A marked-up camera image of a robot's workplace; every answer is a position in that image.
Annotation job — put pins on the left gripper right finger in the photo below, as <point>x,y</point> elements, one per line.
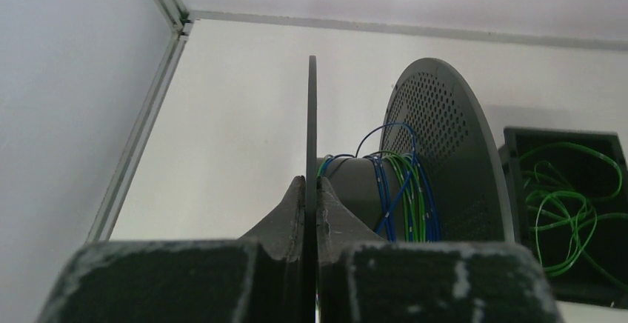
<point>364,278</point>

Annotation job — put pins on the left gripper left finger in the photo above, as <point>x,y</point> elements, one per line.
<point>255,278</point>

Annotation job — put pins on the dark grey cable spool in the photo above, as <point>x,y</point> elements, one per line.
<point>435,175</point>

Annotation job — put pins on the black plastic bin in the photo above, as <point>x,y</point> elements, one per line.
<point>568,194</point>

